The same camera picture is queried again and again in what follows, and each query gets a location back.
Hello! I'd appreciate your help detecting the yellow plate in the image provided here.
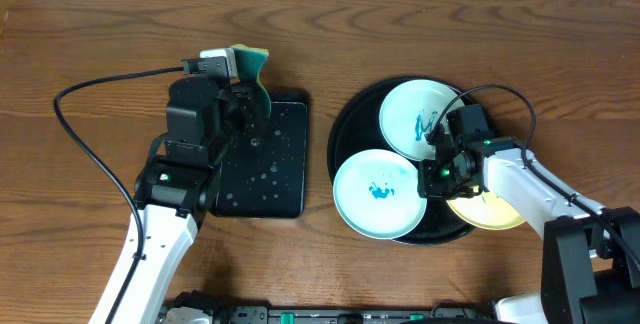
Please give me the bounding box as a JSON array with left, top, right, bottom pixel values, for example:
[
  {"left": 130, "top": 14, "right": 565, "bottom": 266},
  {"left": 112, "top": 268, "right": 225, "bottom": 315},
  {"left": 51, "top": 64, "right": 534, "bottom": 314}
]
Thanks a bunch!
[{"left": 447, "top": 192, "right": 525, "bottom": 230}]

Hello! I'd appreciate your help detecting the green yellow sponge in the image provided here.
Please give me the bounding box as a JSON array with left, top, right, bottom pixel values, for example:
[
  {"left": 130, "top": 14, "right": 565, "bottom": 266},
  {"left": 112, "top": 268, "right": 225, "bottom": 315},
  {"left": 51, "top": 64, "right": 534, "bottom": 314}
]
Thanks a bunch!
[{"left": 231, "top": 44, "right": 271, "bottom": 118}]

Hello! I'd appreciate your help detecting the white plate with blue splat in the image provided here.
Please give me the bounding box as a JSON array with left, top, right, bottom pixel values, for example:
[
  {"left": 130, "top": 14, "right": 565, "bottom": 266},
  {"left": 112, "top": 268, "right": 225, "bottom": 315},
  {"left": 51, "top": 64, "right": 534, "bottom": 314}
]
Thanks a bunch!
[{"left": 333, "top": 149, "right": 427, "bottom": 240}]

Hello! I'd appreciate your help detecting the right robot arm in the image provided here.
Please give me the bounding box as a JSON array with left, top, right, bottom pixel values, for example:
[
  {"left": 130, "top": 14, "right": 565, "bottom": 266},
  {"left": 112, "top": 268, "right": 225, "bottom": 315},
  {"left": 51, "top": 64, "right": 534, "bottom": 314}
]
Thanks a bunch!
[{"left": 418, "top": 134, "right": 639, "bottom": 323}]

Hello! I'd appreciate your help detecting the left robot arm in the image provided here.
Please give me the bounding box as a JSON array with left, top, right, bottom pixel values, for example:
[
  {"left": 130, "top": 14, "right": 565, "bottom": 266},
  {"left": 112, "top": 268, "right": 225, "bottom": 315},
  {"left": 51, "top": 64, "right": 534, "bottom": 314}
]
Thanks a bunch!
[{"left": 91, "top": 76, "right": 271, "bottom": 323}]

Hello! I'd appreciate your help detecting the black rectangular tray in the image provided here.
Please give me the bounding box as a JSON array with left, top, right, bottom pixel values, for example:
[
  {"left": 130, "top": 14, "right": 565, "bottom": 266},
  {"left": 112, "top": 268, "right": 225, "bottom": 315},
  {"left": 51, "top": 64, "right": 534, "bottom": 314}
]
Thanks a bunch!
[{"left": 213, "top": 91, "right": 310, "bottom": 219}]

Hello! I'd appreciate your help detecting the black round tray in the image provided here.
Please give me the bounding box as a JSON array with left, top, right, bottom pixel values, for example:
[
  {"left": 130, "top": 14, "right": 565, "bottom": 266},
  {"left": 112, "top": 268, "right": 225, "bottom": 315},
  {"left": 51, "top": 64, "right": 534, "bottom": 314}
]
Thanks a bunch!
[{"left": 327, "top": 75, "right": 475, "bottom": 246}]

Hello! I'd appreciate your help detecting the white plate with M stain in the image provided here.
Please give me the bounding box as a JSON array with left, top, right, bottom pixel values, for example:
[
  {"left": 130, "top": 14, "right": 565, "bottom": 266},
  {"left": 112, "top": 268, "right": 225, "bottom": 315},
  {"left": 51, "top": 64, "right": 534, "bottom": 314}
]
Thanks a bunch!
[{"left": 379, "top": 79, "right": 457, "bottom": 161}]

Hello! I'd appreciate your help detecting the left black cable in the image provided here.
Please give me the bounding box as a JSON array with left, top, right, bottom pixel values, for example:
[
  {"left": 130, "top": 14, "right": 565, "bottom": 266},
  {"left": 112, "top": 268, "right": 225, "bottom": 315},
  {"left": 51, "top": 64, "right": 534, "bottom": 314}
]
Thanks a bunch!
[{"left": 53, "top": 66, "right": 185, "bottom": 324}]

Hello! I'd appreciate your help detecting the black cable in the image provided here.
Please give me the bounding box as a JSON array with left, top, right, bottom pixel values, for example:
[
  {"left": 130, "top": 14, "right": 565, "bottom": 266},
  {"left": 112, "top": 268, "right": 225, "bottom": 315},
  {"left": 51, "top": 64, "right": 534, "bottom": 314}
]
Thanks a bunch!
[
  {"left": 53, "top": 66, "right": 185, "bottom": 324},
  {"left": 424, "top": 83, "right": 640, "bottom": 270}
]

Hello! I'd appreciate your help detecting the right black cable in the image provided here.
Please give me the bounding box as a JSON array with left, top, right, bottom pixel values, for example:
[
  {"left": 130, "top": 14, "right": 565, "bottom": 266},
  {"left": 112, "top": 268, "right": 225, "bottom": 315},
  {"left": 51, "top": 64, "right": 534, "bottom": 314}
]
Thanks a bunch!
[{"left": 424, "top": 83, "right": 640, "bottom": 270}]

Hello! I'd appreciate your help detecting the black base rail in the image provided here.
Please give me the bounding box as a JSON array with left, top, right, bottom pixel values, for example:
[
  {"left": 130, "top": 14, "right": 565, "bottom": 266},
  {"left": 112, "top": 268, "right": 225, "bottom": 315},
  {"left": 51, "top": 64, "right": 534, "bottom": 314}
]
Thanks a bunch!
[{"left": 159, "top": 291, "right": 499, "bottom": 324}]

